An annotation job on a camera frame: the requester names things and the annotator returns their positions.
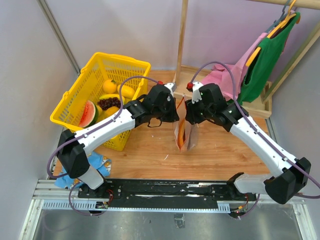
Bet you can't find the orange fruit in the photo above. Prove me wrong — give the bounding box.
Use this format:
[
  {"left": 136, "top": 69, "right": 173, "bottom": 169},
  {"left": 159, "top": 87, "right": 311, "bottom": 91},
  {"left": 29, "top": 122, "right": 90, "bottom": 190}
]
[{"left": 102, "top": 79, "right": 118, "bottom": 94}]

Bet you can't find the watermelon slice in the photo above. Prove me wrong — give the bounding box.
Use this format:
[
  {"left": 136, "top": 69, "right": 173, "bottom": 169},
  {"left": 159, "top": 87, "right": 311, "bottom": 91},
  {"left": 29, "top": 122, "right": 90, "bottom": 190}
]
[{"left": 78, "top": 100, "right": 99, "bottom": 128}]

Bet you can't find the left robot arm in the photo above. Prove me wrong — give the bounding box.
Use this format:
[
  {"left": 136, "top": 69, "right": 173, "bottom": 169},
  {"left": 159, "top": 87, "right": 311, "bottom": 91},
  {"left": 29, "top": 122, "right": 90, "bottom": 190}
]
[{"left": 56, "top": 83, "right": 179, "bottom": 198}]

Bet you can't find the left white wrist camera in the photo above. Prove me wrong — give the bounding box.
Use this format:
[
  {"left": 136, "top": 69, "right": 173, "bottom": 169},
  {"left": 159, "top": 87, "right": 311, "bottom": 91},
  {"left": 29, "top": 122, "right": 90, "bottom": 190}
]
[{"left": 164, "top": 82, "right": 177, "bottom": 96}]

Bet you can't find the yellow banana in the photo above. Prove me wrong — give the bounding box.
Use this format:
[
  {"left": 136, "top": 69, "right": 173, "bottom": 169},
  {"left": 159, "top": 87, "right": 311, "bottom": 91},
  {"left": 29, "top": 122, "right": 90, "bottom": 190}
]
[{"left": 98, "top": 93, "right": 121, "bottom": 101}]

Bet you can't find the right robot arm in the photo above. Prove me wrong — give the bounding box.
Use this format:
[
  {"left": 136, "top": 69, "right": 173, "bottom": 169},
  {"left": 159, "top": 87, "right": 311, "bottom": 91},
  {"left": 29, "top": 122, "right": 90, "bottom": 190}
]
[{"left": 185, "top": 82, "right": 311, "bottom": 204}]

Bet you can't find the yellow hanger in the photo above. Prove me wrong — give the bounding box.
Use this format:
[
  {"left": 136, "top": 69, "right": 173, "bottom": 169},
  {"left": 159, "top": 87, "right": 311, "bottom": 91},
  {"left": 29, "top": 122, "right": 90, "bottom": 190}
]
[{"left": 245, "top": 10, "right": 297, "bottom": 67}]

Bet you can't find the blue patterned cloth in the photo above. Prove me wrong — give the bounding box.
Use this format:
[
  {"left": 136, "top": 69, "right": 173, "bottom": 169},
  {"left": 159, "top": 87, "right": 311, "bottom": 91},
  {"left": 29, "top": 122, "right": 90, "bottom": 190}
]
[{"left": 54, "top": 151, "right": 112, "bottom": 190}]

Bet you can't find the clear zip top bag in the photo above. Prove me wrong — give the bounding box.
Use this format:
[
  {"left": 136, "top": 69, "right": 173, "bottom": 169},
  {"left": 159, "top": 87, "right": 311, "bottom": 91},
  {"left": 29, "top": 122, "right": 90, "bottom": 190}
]
[{"left": 172, "top": 94, "right": 200, "bottom": 154}]

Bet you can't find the wooden clothes rack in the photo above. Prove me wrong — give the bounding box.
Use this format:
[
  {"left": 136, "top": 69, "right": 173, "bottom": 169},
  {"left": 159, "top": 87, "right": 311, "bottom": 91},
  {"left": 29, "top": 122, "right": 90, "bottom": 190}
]
[{"left": 173, "top": 0, "right": 320, "bottom": 119}]

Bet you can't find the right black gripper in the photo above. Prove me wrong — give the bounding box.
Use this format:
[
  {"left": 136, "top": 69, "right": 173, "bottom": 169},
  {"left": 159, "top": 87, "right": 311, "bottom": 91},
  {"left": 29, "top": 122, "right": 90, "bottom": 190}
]
[{"left": 185, "top": 95, "right": 214, "bottom": 125}]

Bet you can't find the grey hanger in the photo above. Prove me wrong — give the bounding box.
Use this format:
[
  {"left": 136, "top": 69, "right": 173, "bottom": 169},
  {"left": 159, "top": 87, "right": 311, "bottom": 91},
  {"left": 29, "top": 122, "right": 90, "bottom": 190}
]
[{"left": 264, "top": 0, "right": 296, "bottom": 33}]

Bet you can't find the dark red grape bunch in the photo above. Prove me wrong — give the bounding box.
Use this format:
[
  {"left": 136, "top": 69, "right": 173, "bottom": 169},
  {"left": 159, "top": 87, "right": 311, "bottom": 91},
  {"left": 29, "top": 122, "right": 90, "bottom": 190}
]
[{"left": 97, "top": 97, "right": 121, "bottom": 111}]

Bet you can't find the yellow plastic basket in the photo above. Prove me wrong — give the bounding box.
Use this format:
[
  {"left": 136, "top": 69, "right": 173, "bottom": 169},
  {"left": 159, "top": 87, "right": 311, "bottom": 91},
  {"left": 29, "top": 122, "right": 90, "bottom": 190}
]
[{"left": 49, "top": 51, "right": 152, "bottom": 152}]

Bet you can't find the pink shirt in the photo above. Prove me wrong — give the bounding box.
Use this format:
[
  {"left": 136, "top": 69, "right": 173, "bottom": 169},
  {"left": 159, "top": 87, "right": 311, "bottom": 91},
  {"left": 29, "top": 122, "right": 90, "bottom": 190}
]
[{"left": 201, "top": 32, "right": 268, "bottom": 101}]

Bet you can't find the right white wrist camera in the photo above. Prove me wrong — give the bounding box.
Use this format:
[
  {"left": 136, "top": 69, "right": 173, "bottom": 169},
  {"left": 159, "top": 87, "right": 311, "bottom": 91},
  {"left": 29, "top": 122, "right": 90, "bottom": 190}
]
[{"left": 186, "top": 81, "right": 203, "bottom": 104}]

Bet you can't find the yellow pear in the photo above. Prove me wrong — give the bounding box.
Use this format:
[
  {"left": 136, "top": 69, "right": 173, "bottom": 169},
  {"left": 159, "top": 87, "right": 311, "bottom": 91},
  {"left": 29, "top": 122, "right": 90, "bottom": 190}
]
[{"left": 103, "top": 106, "right": 119, "bottom": 118}]

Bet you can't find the green shirt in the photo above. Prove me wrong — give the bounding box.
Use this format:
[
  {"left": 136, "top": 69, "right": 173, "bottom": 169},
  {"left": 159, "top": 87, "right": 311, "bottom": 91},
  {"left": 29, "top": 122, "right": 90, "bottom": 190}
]
[{"left": 237, "top": 12, "right": 301, "bottom": 105}]

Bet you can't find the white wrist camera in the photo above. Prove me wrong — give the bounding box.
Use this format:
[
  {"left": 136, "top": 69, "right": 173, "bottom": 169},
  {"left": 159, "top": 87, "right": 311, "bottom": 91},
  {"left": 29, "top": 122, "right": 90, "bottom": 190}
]
[
  {"left": 164, "top": 82, "right": 177, "bottom": 96},
  {"left": 186, "top": 81, "right": 203, "bottom": 104}
]

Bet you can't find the yellow mango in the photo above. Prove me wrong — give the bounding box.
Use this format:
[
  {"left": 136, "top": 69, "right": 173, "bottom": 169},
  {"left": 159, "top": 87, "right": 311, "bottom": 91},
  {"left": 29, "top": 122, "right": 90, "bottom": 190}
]
[{"left": 117, "top": 85, "right": 136, "bottom": 100}]

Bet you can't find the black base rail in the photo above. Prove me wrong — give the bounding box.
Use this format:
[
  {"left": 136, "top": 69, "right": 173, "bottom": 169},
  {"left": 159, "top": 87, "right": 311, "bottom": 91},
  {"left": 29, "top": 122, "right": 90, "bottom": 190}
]
[{"left": 77, "top": 178, "right": 257, "bottom": 214}]

